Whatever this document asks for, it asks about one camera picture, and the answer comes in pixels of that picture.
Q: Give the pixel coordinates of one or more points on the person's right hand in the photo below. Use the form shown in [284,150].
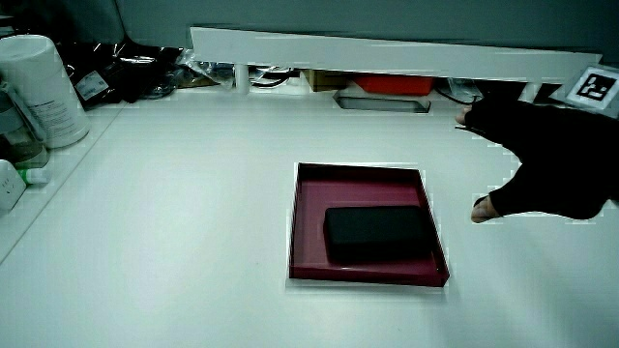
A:
[556,159]

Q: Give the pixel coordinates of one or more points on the black battery pack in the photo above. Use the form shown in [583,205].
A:
[377,232]

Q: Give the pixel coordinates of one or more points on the dark red square plate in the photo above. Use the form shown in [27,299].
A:
[309,232]

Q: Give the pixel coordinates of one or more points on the orange box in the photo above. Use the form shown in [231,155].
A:
[394,84]

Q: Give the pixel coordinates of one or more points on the grey flat tray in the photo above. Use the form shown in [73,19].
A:
[382,103]

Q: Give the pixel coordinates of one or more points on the white raised shelf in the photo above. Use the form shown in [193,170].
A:
[338,50]

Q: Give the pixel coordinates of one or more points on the brown cardboard box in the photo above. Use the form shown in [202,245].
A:
[323,80]

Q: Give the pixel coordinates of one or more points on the clear plastic bag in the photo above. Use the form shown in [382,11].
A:
[205,70]

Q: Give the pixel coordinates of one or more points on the black plastic bags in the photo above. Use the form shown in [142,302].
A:
[121,72]

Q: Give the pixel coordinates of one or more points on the white cylindrical canister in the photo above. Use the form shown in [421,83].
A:
[41,87]

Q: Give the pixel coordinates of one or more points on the small green-capped bottle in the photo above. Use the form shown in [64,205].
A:
[34,176]

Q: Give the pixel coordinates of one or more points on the glass jar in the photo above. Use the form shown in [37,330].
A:
[17,137]

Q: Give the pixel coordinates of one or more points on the white power strip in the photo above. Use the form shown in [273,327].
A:
[8,186]

